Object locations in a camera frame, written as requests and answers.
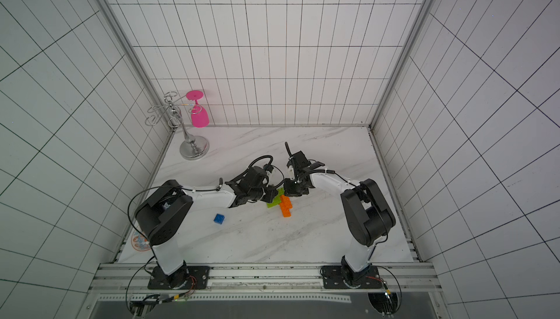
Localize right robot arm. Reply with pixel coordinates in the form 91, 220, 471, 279
284, 151, 396, 288

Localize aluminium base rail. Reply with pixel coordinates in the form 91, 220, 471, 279
90, 263, 443, 297

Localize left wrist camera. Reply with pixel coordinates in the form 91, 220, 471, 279
263, 164, 274, 175

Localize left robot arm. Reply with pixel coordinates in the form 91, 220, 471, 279
127, 164, 284, 290

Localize chrome glass holder stand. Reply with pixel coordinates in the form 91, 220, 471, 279
145, 91, 209, 161

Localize orange lego brick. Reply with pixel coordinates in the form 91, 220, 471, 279
280, 195, 292, 208
281, 208, 291, 218
281, 196, 293, 214

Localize blue lego brick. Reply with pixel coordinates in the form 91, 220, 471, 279
214, 214, 225, 225

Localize red patterned plate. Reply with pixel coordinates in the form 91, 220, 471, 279
130, 231, 151, 252

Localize pink plastic wine glass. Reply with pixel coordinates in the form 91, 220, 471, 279
186, 90, 209, 128

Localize orange lego brick bottom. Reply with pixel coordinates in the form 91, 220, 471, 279
281, 208, 291, 218

